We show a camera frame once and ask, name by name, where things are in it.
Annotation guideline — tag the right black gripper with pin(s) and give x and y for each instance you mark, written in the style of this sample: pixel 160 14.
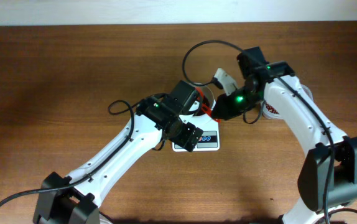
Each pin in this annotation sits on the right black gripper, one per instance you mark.
pixel 227 112

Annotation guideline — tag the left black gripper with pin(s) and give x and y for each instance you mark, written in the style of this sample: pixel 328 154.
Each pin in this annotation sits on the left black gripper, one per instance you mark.
pixel 182 139

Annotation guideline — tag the red measuring scoop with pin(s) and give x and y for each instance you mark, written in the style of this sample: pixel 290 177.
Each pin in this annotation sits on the red measuring scoop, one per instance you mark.
pixel 205 92

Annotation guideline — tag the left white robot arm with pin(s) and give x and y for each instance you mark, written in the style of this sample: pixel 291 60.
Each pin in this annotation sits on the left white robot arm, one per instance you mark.
pixel 77 197

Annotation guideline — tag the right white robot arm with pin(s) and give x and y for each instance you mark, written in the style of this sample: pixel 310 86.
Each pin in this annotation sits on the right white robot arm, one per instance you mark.
pixel 327 183

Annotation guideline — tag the beans in bowl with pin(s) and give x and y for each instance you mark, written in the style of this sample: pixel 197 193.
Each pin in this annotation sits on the beans in bowl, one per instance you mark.
pixel 205 109

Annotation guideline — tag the grey-white bowl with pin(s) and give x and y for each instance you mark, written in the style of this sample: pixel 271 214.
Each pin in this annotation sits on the grey-white bowl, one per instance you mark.
pixel 199 118

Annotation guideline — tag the white kitchen scale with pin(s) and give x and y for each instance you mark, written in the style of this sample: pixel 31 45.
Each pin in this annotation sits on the white kitchen scale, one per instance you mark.
pixel 210 139

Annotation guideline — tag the clear plastic container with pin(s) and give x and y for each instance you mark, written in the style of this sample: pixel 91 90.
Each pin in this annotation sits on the clear plastic container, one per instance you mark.
pixel 270 113

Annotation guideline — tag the red adzuki beans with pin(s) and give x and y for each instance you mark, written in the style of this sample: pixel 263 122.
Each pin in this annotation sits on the red adzuki beans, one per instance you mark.
pixel 270 109

